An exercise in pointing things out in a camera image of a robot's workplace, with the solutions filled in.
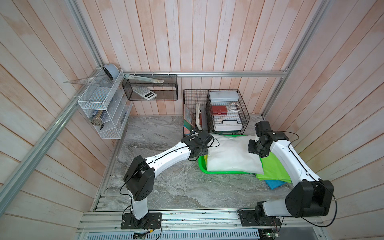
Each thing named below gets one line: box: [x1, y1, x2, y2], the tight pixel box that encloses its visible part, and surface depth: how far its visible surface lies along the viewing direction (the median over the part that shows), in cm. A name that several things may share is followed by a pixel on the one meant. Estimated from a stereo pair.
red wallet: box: [211, 105, 228, 115], surface depth 95 cm
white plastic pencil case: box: [209, 90, 239, 102], surface depth 103 cm
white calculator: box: [132, 87, 157, 101], surface depth 99 cm
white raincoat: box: [207, 133, 265, 175], surface depth 85 cm
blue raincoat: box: [264, 179, 288, 190], surface depth 85 cm
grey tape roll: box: [103, 63, 120, 80], surface depth 85 cm
